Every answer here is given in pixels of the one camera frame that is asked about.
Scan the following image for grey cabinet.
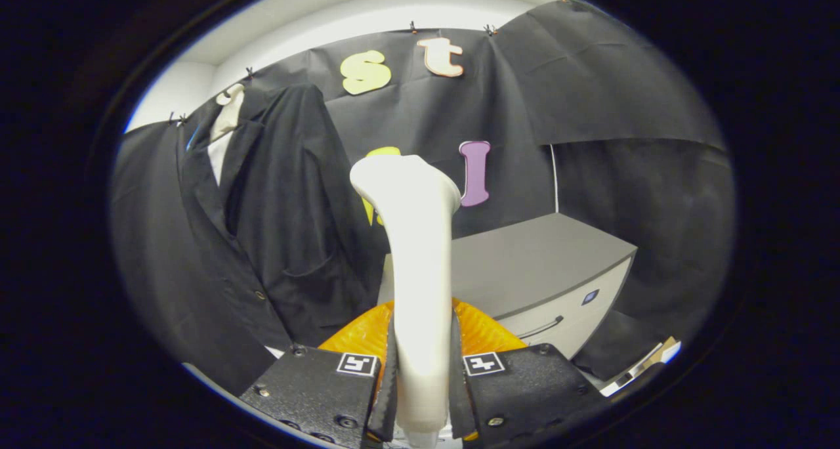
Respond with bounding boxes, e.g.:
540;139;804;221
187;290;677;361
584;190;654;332
377;213;637;361

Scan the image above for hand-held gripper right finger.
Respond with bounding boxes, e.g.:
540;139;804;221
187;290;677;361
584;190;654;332
450;298;608;449

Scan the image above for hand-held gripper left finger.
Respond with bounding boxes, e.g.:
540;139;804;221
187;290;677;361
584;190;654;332
240;298;398;449

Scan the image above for white garment steamer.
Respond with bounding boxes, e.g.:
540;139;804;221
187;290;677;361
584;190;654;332
350;154;462;449

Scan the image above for white and tan object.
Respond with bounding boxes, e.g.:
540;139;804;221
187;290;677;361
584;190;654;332
600;336;683;397

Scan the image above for white plastic hanger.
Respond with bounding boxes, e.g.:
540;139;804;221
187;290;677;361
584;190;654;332
215;83;245;141

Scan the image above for black suit jacket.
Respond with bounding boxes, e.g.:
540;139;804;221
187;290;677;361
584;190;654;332
174;83;389;354

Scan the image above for black backdrop cloth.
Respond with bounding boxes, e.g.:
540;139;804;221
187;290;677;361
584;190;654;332
110;0;736;397

